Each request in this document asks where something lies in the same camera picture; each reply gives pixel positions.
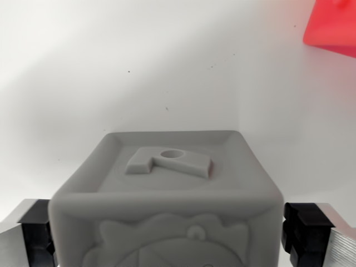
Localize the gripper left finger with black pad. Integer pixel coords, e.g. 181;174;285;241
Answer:
0;198;58;267

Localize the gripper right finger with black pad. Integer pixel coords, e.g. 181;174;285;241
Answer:
279;201;356;267

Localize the grey embossed soft cube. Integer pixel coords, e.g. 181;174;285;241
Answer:
48;129;285;267

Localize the red embossed soft cube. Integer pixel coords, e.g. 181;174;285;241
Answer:
303;0;356;58

